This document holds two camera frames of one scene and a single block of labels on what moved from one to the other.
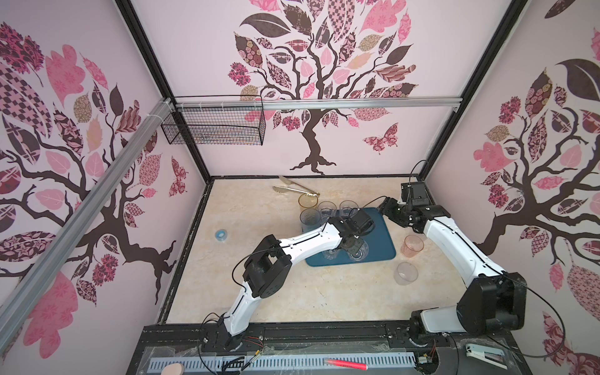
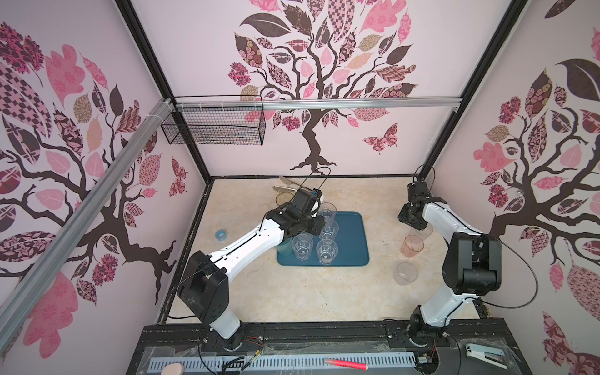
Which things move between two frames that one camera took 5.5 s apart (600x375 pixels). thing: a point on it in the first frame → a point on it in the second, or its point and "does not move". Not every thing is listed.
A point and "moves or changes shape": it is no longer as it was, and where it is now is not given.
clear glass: (330, 255) moves or changes shape
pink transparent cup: (412, 245) does not move
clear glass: (326, 210) does not move
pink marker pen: (337, 362) does not move
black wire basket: (218, 126) does not move
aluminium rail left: (24, 295) does not move
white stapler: (486, 355) does not move
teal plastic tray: (379, 245) moves or changes shape
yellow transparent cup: (308, 201) moves or changes shape
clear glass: (405, 273) does not move
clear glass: (362, 253) → (326, 251)
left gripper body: (353, 247) → (310, 224)
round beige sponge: (173, 369) does not move
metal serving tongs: (294, 187) does not move
